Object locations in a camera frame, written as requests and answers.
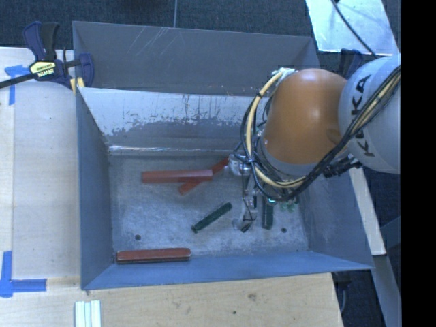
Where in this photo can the black cylinder on white bracket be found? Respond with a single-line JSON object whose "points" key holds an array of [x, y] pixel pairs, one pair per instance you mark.
{"points": [[267, 215]]}

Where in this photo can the grey metal bin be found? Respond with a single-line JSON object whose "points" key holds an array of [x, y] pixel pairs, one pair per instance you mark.
{"points": [[177, 216]]}

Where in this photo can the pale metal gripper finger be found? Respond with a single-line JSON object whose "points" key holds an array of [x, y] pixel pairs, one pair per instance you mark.
{"points": [[237, 223], [249, 213]]}

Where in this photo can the dark green flat block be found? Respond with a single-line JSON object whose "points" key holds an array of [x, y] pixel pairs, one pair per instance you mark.
{"points": [[212, 217]]}

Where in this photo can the pale wood board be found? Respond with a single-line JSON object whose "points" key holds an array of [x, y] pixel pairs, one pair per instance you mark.
{"points": [[46, 182]]}

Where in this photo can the red-brown flat block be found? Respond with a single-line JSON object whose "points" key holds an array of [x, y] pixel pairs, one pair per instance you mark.
{"points": [[153, 255], [192, 186], [177, 176]]}

